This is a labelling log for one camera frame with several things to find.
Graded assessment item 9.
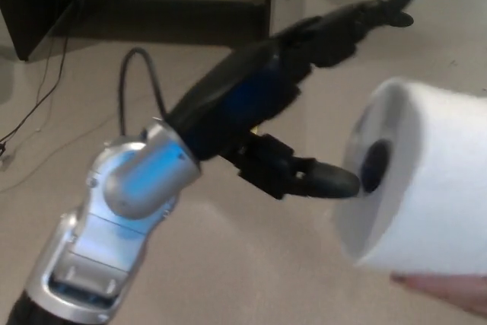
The person's bare hand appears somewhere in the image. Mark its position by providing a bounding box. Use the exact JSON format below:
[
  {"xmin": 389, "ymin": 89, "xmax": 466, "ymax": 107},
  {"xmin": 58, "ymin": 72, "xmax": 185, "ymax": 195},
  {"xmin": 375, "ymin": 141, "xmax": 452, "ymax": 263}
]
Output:
[{"xmin": 390, "ymin": 272, "xmax": 487, "ymax": 325}]

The thin dark cable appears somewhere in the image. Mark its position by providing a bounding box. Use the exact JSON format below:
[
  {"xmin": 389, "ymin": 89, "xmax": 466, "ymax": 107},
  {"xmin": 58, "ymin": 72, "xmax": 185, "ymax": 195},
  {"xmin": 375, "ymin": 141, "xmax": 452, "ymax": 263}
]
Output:
[{"xmin": 36, "ymin": 45, "xmax": 54, "ymax": 100}]

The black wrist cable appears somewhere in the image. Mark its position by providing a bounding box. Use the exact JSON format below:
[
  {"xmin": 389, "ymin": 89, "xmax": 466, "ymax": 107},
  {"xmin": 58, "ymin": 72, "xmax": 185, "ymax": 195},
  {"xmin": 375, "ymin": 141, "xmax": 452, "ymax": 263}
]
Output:
[{"xmin": 119, "ymin": 47, "xmax": 169, "ymax": 138}]

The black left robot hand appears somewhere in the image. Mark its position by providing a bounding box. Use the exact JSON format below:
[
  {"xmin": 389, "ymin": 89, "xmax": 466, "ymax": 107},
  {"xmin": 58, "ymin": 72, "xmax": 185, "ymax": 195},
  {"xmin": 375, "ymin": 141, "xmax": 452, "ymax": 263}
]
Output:
[{"xmin": 165, "ymin": 0, "xmax": 416, "ymax": 202}]

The white toilet paper roll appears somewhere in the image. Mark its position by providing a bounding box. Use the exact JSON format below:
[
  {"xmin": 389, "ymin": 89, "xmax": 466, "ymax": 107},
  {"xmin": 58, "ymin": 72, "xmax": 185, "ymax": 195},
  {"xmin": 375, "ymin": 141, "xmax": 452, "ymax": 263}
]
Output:
[{"xmin": 336, "ymin": 76, "xmax": 487, "ymax": 277}]

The long thin grey cable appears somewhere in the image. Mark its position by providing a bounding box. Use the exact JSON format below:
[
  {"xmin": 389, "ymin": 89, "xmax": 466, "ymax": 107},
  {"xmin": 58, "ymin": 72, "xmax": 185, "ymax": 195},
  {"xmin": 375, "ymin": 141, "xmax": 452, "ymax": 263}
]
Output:
[{"xmin": 0, "ymin": 113, "xmax": 110, "ymax": 193}]

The dark wooden desk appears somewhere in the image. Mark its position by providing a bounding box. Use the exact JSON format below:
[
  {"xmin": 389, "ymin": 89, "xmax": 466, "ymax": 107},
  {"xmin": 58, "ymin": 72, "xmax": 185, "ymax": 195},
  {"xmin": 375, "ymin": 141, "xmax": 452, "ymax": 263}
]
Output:
[{"xmin": 0, "ymin": 0, "xmax": 307, "ymax": 62}]

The black and white plug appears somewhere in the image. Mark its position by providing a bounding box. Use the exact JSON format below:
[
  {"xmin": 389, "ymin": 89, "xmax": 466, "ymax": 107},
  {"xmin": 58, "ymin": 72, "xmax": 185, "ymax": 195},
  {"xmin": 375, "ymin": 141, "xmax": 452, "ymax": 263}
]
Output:
[{"xmin": 0, "ymin": 142, "xmax": 16, "ymax": 170}]

